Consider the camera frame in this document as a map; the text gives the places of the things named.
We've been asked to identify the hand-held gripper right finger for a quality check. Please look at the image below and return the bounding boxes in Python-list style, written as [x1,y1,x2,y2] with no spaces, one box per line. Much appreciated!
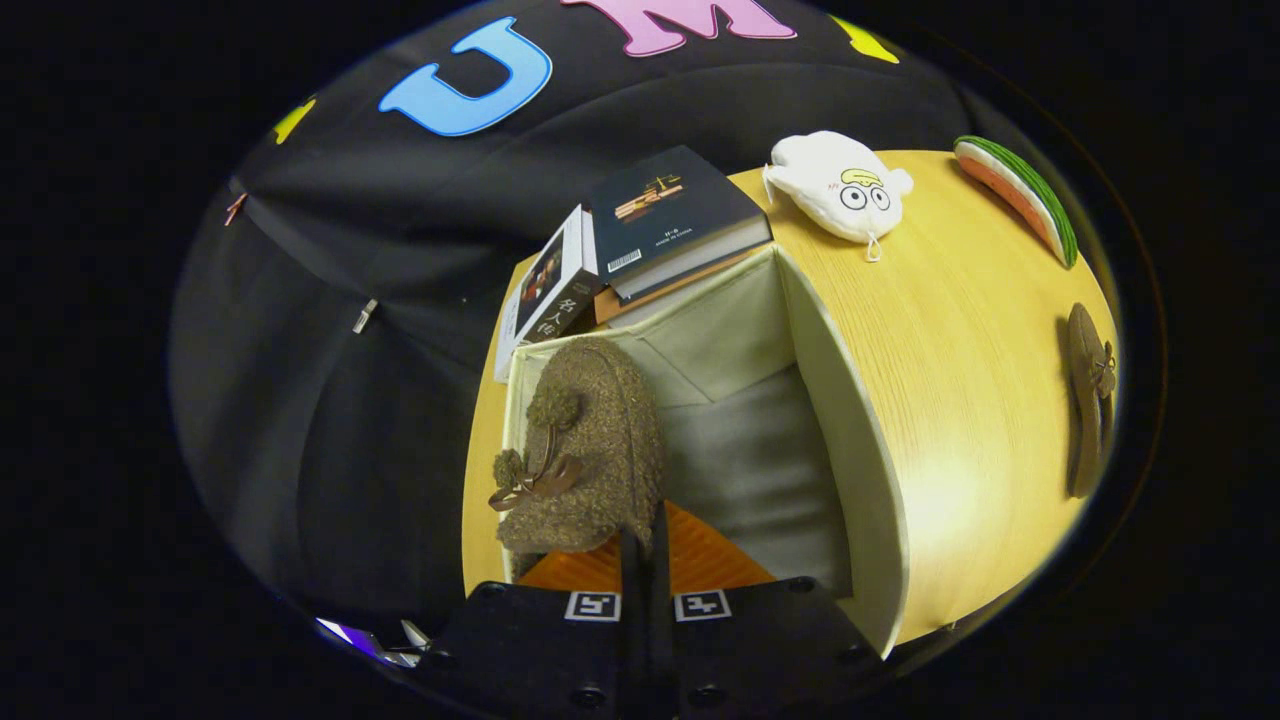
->
[645,500,891,720]

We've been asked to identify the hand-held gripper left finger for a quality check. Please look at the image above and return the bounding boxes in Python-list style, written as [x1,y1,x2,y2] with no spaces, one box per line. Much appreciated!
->
[425,528,651,720]

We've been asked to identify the grey fabric storage box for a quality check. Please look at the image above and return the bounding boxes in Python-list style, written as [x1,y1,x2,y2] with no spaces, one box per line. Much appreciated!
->
[497,242,911,659]

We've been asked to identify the brown fuzzy shoe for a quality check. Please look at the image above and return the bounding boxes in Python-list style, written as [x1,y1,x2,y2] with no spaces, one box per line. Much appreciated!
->
[488,337,666,556]
[1062,303,1119,499]

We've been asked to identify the black backdrop cloth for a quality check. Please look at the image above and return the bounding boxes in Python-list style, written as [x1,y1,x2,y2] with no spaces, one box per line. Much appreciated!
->
[170,0,1001,621]

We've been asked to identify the brown book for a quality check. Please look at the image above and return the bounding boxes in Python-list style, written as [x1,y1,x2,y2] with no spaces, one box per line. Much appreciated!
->
[594,250,761,326]

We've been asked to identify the white book with portrait cover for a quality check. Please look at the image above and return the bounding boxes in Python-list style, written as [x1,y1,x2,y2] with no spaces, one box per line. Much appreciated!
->
[495,205,606,383]

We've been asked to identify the black hardcover book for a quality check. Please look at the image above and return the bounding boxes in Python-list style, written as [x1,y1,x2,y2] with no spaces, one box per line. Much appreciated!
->
[585,145,774,304]

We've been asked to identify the white plush toy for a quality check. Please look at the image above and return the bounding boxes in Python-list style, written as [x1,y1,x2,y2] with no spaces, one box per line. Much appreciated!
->
[763,130,914,263]

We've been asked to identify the watermelon slice plush toy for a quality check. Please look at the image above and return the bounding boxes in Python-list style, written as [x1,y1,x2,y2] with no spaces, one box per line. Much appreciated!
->
[953,135,1079,269]

